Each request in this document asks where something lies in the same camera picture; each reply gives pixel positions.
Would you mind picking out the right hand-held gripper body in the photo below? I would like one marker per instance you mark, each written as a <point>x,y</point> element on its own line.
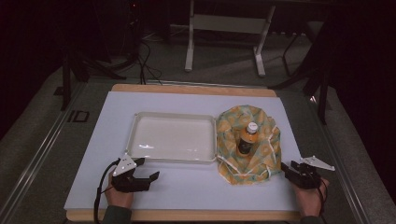
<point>306,175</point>

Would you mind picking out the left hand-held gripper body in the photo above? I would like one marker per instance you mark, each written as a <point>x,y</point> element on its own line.
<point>129,182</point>

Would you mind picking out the yellow green patterned cloth bag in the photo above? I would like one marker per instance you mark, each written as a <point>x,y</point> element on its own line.
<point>261,155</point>

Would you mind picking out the white plastic tray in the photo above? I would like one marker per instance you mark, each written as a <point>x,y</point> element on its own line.
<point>172,138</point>

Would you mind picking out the orange drink bottle white cap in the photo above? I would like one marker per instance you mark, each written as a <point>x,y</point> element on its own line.
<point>246,140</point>

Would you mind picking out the person's left hand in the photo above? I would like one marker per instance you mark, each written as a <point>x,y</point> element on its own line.
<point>117,194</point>

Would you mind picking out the person's right hand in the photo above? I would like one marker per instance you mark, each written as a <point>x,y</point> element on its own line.
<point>309,199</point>

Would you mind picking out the white table mat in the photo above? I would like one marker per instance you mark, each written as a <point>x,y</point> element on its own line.
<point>186,189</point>

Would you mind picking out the black metal stand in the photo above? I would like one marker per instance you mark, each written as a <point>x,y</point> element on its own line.
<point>320,90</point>

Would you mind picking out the black tripod stand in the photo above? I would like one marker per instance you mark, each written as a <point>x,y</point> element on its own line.
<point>77,67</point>

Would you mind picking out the dark metal chair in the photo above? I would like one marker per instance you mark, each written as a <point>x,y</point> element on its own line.
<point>300,43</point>

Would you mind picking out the white metal stand frame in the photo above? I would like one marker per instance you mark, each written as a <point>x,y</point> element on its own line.
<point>229,24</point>

